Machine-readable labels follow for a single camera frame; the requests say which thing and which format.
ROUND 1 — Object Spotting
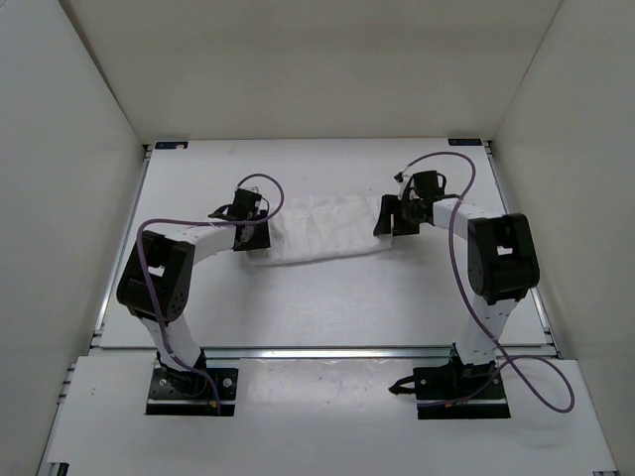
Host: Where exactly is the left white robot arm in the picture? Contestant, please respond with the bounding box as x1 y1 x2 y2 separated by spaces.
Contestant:
116 188 271 398

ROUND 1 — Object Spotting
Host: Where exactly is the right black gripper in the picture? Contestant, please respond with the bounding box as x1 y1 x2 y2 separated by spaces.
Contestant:
374 195 421 237

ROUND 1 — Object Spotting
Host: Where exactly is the left blue corner label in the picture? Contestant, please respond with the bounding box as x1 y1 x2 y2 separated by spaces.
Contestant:
154 141 189 150

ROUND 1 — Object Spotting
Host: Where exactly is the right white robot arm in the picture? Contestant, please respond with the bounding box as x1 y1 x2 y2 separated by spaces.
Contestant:
373 171 540 398

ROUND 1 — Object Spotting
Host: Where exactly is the right blue corner label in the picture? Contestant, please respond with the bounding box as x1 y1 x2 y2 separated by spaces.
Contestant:
447 138 483 147

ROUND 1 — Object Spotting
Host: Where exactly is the white pleated skirt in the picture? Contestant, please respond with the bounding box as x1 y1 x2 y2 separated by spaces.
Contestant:
246 195 392 266

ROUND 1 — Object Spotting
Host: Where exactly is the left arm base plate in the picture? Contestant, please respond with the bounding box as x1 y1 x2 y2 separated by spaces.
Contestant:
145 364 239 417

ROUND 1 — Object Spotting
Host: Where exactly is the blue corner label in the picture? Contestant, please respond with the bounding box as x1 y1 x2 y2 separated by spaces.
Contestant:
447 138 483 147
154 141 189 150

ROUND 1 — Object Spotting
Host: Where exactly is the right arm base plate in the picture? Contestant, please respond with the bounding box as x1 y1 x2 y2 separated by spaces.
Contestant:
388 362 511 420

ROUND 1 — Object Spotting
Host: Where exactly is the aluminium front rail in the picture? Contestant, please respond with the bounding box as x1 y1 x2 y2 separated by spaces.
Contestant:
204 346 450 360

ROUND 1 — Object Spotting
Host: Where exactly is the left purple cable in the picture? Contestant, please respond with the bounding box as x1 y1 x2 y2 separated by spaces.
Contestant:
137 173 285 409

